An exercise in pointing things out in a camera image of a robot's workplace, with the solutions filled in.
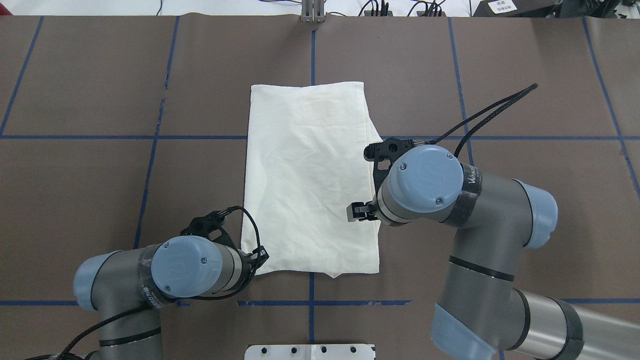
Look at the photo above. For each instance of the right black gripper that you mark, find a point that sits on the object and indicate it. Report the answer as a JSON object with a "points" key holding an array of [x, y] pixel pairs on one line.
{"points": [[359, 211]]}

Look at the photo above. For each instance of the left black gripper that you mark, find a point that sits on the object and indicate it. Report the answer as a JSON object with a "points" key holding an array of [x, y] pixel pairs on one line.
{"points": [[258, 258]]}

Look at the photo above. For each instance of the cream cat print shirt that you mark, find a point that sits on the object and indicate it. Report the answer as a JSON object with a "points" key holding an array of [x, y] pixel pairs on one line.
{"points": [[304, 166]]}

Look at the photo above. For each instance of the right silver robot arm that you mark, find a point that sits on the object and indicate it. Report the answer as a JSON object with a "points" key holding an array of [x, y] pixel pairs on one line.
{"points": [[480, 311]]}

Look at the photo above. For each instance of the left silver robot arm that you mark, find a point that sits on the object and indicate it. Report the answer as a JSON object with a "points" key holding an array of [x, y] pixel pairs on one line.
{"points": [[128, 287]]}

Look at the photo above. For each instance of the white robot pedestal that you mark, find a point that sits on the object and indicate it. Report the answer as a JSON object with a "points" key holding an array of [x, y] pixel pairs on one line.
{"points": [[336, 351]]}

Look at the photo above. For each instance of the aluminium frame post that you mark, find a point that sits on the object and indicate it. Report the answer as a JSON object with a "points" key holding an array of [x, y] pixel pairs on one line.
{"points": [[313, 11]]}

